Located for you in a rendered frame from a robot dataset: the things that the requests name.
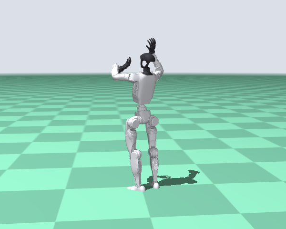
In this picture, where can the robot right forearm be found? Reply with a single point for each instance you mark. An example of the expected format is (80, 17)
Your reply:
(157, 63)

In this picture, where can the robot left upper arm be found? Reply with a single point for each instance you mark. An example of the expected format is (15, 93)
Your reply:
(131, 77)

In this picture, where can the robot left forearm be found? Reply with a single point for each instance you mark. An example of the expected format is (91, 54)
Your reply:
(115, 69)

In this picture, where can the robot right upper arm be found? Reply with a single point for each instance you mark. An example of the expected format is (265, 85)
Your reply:
(158, 73)

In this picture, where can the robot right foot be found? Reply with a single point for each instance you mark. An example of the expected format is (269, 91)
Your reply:
(155, 185)

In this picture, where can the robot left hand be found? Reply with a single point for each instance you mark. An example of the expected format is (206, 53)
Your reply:
(127, 64)

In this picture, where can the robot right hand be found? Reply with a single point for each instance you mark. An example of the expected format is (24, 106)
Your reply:
(152, 46)

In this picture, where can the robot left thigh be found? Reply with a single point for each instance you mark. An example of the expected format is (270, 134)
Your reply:
(131, 135)

